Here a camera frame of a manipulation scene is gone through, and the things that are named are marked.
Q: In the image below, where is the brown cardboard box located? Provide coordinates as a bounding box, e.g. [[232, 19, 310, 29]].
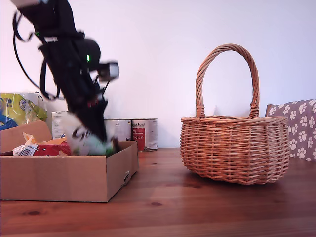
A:
[[0, 120, 139, 203]]

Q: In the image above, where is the tin can red label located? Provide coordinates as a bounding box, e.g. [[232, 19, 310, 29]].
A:
[[131, 118, 158, 152]]

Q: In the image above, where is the yellow green printed plastic bag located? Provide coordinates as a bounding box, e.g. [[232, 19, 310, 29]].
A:
[[0, 92, 47, 131]]

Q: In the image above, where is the white carton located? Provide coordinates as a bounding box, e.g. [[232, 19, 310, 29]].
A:
[[51, 111, 71, 139]]

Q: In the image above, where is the woven wicker basket with handle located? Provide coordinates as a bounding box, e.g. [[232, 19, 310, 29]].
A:
[[180, 43, 291, 186]]

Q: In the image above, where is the pale grey gripper camera box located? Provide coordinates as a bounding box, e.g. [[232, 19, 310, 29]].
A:
[[92, 61, 120, 83]]

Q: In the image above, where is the pale yellow snack bag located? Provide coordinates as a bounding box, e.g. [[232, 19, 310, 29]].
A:
[[22, 132, 67, 146]]

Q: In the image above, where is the white green Easter egg bag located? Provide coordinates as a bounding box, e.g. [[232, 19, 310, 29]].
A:
[[63, 115, 120, 157]]

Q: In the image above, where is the red snack bag white label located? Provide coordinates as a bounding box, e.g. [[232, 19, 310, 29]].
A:
[[12, 142, 72, 157]]

